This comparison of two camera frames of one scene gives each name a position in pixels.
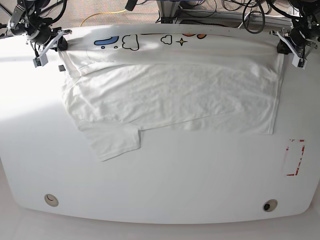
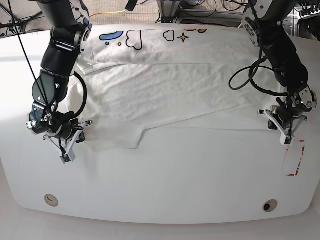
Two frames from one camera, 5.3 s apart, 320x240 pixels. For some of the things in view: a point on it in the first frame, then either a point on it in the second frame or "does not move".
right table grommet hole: (270, 205) does not move
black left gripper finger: (283, 48) → (271, 125)
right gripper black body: (44, 35) → (65, 130)
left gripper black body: (298, 39) → (286, 115)
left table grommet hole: (51, 200) does not move
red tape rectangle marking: (297, 168) does not move
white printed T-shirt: (119, 80) does not move
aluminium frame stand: (168, 9) does not move
